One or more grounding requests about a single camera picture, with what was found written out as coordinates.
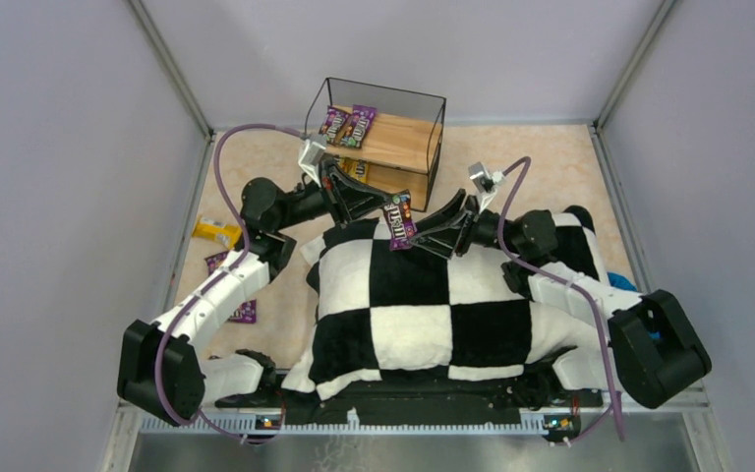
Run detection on purple brown candy bag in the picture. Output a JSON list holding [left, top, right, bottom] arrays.
[[381, 191, 417, 251]]

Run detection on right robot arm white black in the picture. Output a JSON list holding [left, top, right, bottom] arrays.
[[411, 191, 713, 409]]

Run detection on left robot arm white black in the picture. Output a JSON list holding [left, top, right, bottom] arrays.
[[116, 157, 392, 426]]

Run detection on yellow candy bag shelf right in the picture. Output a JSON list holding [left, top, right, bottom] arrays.
[[345, 159, 370, 183]]

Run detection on purple candy bag shelf right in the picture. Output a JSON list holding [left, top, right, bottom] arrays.
[[336, 104, 378, 149]]

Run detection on purple candy bag shelf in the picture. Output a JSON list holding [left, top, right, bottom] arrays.
[[336, 104, 378, 149], [319, 105, 351, 145]]

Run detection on purple candy bag shelf left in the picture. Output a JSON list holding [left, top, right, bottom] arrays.
[[319, 105, 351, 145]]

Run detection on yellow candy bag on table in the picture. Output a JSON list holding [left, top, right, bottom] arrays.
[[192, 216, 242, 250]]

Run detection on purple candy bag near base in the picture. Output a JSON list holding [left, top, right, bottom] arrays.
[[228, 300, 257, 325]]

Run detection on black white checkered pillow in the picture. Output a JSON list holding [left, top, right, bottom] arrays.
[[283, 218, 600, 400]]

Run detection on blue cloth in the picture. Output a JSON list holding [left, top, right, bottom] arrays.
[[608, 272, 639, 292]]

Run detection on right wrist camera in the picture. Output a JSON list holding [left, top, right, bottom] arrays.
[[468, 162, 505, 210]]

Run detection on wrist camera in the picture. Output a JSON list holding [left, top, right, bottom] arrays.
[[298, 134, 327, 184], [468, 162, 505, 210]]

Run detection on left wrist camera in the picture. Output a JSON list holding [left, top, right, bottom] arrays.
[[298, 134, 327, 184]]

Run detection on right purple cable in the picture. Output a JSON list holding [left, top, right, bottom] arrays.
[[496, 155, 627, 444]]

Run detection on black wire wooden shelf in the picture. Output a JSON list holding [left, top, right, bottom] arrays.
[[304, 77, 447, 212]]

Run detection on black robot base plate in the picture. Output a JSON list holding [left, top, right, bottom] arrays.
[[215, 370, 591, 426]]

